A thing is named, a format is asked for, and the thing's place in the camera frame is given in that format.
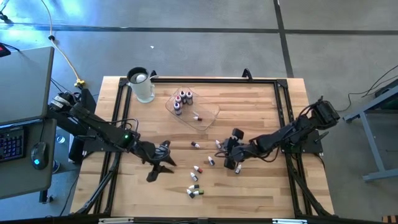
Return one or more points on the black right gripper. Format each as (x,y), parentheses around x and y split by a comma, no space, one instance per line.
(241,152)

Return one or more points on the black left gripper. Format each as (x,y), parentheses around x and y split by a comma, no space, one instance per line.
(150,152)

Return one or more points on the small dark red coloring bottle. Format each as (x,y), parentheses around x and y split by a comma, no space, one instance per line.
(195,144)

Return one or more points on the small green food coloring bottle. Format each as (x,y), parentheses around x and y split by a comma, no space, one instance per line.
(199,192)

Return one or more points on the large blue food coloring bottle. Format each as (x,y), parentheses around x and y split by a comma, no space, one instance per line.
(177,109)

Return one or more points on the large red food coloring bottle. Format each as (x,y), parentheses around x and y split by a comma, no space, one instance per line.
(178,100)

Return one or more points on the large dark food coloring bottle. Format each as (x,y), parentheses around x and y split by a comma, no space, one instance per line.
(189,98)

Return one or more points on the large dark red coloring bottle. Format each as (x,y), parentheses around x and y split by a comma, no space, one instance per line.
(183,96)

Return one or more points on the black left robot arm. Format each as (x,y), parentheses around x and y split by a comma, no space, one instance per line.
(102,130)

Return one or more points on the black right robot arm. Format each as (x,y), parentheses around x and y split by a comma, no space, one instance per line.
(280,137)

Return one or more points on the clear plastic container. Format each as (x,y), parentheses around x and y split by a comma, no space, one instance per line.
(205,107)

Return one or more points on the black computer mouse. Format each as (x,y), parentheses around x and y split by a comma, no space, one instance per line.
(39,155)

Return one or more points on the black backlit keyboard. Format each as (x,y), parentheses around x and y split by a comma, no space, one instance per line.
(11,144)

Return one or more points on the grey desk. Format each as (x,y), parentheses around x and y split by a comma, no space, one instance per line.
(25,87)

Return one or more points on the black device with red light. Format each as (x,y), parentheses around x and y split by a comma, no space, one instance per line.
(3,49)

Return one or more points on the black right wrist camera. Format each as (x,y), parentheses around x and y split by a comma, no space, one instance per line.
(237,133)

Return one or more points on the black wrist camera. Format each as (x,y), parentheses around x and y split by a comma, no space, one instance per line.
(237,133)
(166,143)

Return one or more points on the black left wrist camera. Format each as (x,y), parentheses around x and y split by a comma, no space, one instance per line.
(166,143)

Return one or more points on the black aluminium table frame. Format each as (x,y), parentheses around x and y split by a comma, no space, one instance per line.
(280,102)

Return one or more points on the grey metal table frame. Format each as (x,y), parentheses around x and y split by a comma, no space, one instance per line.
(370,146)

